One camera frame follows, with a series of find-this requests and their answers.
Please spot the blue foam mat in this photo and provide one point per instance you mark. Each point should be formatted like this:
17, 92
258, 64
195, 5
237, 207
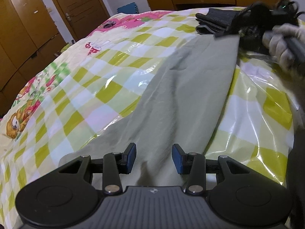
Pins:
127, 8

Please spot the person's dark clothing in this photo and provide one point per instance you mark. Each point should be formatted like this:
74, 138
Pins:
297, 183

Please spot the wooden door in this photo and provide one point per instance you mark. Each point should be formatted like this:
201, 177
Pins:
83, 4

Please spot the checkered plastic bed cover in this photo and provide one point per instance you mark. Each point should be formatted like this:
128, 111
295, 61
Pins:
83, 76

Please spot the wooden wardrobe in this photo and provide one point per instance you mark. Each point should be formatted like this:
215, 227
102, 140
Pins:
19, 28

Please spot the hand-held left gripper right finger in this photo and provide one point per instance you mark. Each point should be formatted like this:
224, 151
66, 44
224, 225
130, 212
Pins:
177, 159

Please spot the dark grey folded pants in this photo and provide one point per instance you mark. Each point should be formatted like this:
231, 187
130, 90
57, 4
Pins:
214, 19

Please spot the person's right hand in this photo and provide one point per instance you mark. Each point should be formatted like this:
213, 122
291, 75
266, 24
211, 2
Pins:
278, 43

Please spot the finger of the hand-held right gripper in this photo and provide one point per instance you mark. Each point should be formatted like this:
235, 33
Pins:
239, 19
227, 33

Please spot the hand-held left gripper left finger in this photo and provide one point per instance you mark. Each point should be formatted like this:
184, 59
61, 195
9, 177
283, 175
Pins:
131, 158

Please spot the grey-green pants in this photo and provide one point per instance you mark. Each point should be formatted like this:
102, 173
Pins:
185, 88

